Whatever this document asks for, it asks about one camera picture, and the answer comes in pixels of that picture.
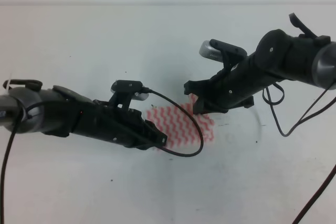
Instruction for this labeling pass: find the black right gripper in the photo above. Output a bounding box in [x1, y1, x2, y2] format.
[184, 61, 265, 115]

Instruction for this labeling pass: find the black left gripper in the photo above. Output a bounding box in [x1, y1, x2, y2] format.
[71, 103, 167, 150]

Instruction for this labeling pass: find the pink white wavy striped towel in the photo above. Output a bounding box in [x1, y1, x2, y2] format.
[143, 97, 215, 151]

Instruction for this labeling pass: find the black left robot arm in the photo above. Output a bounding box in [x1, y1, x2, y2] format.
[1, 79, 167, 150]

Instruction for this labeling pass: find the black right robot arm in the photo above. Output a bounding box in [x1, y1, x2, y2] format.
[184, 13, 335, 114]

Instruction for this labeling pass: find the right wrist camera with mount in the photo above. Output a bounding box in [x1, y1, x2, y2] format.
[199, 39, 248, 70]

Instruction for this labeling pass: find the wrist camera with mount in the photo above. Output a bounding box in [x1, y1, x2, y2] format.
[108, 80, 149, 110]
[199, 39, 248, 70]

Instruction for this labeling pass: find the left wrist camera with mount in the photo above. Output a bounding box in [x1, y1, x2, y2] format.
[108, 80, 149, 110]

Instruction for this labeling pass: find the black right camera cable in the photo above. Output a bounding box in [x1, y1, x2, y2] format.
[262, 82, 336, 224]

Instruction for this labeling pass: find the black camera cable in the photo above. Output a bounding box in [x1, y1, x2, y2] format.
[0, 87, 205, 224]
[262, 82, 336, 224]

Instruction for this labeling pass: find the black left camera cable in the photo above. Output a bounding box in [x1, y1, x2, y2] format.
[0, 87, 205, 224]

